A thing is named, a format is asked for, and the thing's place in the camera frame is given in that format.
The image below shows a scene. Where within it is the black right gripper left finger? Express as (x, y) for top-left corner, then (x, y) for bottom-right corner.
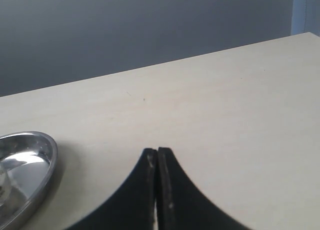
(69, 148), (158, 230)

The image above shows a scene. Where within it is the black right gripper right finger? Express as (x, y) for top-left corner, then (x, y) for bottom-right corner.
(157, 147), (247, 230)

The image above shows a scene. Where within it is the round stainless steel plate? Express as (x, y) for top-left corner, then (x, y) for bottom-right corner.
(0, 131), (58, 230)

